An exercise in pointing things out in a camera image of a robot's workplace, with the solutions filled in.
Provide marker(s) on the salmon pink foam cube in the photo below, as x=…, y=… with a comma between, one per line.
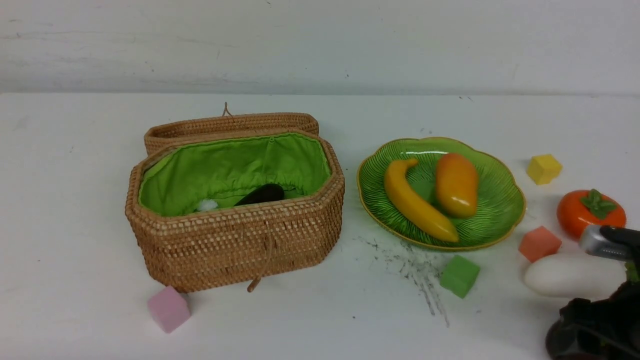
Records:
x=539, y=243

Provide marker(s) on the woven wicker basket green lining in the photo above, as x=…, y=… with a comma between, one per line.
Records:
x=181, y=197

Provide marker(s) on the green glass leaf plate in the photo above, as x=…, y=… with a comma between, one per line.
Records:
x=501, y=203

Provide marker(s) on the yellow foam cube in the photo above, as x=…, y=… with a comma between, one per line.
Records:
x=543, y=168

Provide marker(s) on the orange yellow mango toy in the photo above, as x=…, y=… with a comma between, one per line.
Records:
x=457, y=185

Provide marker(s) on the yellow banana toy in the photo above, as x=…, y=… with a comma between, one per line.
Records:
x=412, y=206

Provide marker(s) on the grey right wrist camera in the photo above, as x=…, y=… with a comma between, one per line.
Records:
x=615, y=243

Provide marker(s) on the light pink foam cube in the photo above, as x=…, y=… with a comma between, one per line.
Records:
x=169, y=309

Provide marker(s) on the white radish toy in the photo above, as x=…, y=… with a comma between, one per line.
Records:
x=571, y=275

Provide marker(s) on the green foam cube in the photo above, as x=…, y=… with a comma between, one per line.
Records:
x=459, y=276

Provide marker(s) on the orange persimmon toy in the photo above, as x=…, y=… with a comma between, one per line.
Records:
x=579, y=208

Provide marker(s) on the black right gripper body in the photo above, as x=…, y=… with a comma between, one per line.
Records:
x=607, y=329

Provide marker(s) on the purple eggplant toy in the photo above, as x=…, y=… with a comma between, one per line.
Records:
x=270, y=192

